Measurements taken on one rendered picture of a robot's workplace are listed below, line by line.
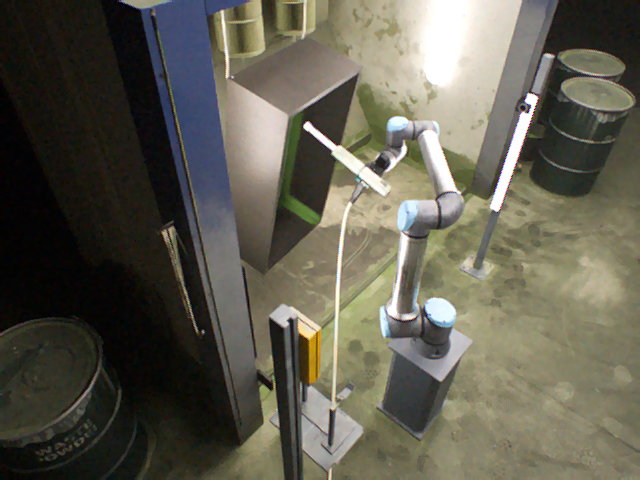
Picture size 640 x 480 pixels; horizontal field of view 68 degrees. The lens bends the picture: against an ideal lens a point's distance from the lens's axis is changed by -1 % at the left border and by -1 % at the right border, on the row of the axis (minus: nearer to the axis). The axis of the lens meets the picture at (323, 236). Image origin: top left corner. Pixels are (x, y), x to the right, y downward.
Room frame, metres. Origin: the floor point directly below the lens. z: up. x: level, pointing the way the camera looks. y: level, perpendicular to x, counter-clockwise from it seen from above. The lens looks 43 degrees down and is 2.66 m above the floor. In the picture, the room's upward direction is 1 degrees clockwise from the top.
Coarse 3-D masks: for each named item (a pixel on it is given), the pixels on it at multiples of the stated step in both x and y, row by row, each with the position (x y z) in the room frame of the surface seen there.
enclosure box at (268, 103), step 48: (288, 48) 2.36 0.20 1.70; (240, 96) 1.98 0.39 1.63; (288, 96) 1.96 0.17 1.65; (336, 96) 2.41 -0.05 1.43; (240, 144) 2.01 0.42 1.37; (288, 144) 2.59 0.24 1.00; (336, 144) 2.41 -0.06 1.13; (240, 192) 2.03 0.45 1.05; (288, 192) 2.62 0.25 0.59; (240, 240) 2.07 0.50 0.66; (288, 240) 2.27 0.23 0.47
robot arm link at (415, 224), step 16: (400, 208) 1.47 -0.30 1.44; (416, 208) 1.41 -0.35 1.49; (432, 208) 1.42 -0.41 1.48; (400, 224) 1.41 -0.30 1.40; (416, 224) 1.38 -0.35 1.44; (432, 224) 1.38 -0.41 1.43; (400, 240) 1.42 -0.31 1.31; (416, 240) 1.37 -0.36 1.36; (400, 256) 1.40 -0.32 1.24; (416, 256) 1.37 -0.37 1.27; (400, 272) 1.38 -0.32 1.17; (416, 272) 1.36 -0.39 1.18; (400, 288) 1.36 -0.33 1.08; (416, 288) 1.36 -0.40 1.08; (400, 304) 1.35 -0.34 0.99; (416, 304) 1.40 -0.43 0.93; (384, 320) 1.34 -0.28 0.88; (400, 320) 1.32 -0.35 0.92; (416, 320) 1.34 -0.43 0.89; (384, 336) 1.32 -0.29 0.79; (400, 336) 1.31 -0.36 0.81; (416, 336) 1.31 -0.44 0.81
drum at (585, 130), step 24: (552, 120) 3.68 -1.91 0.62; (576, 120) 3.47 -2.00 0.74; (600, 120) 3.39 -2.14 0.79; (624, 120) 3.46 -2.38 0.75; (552, 144) 3.56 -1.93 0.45; (576, 144) 3.42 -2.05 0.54; (600, 144) 3.39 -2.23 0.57; (552, 168) 3.49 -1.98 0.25; (576, 168) 3.40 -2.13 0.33; (600, 168) 3.44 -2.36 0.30; (552, 192) 3.44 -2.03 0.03; (576, 192) 3.39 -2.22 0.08
